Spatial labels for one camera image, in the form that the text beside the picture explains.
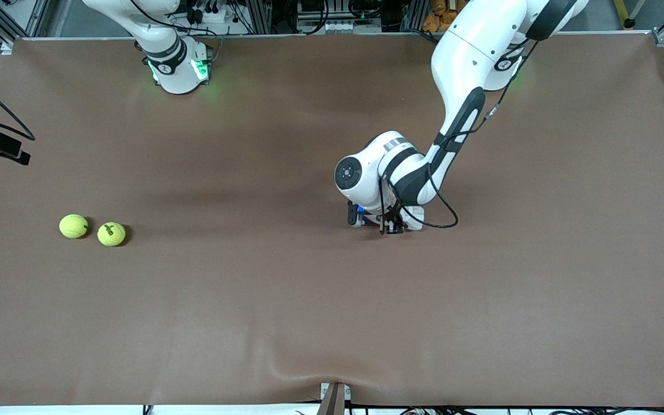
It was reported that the clear Wilson tennis ball can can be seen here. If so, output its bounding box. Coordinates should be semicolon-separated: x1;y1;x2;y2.
361;205;425;233

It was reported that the plain yellow tennis ball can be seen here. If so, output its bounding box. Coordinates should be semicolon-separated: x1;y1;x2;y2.
59;214;89;239

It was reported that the yellow tennis ball black logo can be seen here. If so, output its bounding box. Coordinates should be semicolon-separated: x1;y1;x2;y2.
97;222;127;247

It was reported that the brown table mat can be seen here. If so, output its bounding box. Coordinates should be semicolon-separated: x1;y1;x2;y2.
0;32;664;408

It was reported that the pile of orange round items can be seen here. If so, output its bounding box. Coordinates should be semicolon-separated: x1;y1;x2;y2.
422;0;466;33

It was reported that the white power strip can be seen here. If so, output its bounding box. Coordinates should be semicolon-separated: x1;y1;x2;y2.
185;5;230;25

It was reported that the yellow pole black base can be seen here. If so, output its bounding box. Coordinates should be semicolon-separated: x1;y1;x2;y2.
613;0;637;28

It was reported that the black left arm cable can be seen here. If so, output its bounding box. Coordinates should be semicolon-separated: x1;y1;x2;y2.
378;37;540;236

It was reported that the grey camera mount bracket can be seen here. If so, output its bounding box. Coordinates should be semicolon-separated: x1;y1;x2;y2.
318;380;353;415

